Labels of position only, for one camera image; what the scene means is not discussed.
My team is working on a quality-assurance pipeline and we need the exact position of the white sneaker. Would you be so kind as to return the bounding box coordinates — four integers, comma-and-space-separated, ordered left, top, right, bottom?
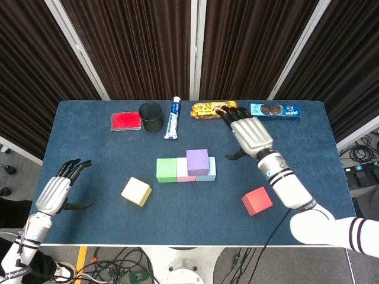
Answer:
54, 262, 76, 280

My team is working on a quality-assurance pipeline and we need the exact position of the brown ribbed partition panel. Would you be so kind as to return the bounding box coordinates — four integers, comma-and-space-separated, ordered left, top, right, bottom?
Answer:
60, 0, 193, 101
274, 0, 379, 150
0, 0, 103, 165
200, 0, 320, 101

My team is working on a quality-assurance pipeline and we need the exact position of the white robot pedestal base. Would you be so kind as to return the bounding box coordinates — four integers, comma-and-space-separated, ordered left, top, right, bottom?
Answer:
141, 246, 230, 284

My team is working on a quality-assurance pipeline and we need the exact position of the red ink pad case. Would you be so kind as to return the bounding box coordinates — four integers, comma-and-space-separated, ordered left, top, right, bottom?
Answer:
110, 111, 142, 132

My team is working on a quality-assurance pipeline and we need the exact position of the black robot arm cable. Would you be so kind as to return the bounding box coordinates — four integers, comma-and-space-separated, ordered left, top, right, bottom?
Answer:
257, 208, 293, 284

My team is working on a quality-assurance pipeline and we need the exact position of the pink cube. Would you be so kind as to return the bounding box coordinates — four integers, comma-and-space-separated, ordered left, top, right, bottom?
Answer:
176, 157, 197, 182

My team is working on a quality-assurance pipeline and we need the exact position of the light blue cube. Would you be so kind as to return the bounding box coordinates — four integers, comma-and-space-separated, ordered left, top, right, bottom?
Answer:
195, 156, 216, 182

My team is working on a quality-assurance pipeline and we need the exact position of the black floor cable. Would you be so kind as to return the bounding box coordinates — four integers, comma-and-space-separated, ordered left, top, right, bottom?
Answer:
227, 247, 257, 284

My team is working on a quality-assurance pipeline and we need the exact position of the blue sandwich cookie box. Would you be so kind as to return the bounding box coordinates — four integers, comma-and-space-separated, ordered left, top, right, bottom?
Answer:
248, 102, 302, 121

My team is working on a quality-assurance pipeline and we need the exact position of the small green box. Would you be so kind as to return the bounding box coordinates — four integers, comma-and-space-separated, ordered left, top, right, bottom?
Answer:
129, 269, 148, 284

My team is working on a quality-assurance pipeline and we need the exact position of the red cube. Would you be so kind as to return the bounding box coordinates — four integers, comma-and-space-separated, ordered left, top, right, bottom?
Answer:
241, 186, 274, 217

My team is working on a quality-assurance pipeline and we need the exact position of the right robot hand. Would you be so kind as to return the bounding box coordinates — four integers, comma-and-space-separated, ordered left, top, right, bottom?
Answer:
216, 106, 274, 162

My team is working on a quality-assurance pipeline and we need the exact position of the tangled floor cable bundle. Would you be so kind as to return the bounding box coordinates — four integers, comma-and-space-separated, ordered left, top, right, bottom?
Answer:
66, 247, 158, 284

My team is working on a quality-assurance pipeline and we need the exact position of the black power strip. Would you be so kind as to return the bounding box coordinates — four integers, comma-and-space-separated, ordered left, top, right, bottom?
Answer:
343, 161, 379, 176

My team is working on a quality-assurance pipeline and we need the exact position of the white partition post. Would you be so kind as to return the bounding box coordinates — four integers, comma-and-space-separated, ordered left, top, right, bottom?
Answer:
266, 0, 332, 101
189, 0, 207, 101
44, 0, 111, 101

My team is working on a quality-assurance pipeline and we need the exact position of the yellow cube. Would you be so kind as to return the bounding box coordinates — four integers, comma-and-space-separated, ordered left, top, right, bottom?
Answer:
120, 176, 152, 207

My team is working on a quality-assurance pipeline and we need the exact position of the white blue toothpaste tube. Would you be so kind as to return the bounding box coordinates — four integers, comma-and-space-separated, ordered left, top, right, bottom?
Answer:
163, 96, 182, 140

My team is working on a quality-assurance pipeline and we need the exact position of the black mesh pen cup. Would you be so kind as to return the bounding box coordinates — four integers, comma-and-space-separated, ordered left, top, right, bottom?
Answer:
138, 101, 163, 133

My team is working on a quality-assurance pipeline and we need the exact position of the purple cube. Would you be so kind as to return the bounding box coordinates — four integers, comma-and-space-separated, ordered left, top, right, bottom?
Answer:
186, 149, 210, 178

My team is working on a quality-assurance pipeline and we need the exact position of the black trouser leg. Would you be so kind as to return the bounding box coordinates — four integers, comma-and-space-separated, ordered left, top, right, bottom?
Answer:
0, 199, 33, 229

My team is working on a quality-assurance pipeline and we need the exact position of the coiled black cable pile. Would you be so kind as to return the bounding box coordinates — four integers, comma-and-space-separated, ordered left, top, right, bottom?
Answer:
340, 134, 379, 163

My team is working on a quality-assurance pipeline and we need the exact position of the green cube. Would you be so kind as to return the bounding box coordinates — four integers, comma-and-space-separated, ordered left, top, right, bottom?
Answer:
156, 158, 178, 183

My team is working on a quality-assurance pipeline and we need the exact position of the yellow biscuit packet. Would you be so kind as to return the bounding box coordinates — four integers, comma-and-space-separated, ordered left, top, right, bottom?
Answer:
189, 101, 239, 120

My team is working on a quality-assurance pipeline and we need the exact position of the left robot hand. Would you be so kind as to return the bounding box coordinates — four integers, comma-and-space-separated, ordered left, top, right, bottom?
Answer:
35, 159, 95, 217

